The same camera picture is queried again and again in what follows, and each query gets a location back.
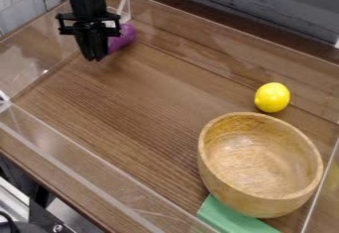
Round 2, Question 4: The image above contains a black metal stand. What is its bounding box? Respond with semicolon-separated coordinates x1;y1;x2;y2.
0;156;77;233

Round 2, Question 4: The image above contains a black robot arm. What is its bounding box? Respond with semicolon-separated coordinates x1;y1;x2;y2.
55;0;121;61

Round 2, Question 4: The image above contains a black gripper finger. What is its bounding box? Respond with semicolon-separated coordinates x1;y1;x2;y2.
93;30;106;61
74;31;93;60

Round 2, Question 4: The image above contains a brown wooden bowl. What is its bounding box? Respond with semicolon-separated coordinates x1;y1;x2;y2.
197;112;324;218

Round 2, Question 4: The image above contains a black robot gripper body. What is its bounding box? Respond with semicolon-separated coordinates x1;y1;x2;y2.
55;0;119;37

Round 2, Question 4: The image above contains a clear acrylic corner bracket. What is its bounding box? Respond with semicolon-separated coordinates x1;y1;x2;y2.
106;0;130;24

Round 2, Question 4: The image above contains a yellow toy lemon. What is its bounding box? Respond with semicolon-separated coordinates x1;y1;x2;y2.
253;82;290;113

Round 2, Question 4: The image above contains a purple toy eggplant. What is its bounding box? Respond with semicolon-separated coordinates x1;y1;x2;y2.
107;23;135;54

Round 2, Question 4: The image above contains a green cloth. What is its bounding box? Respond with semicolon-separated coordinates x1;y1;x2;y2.
197;194;280;233

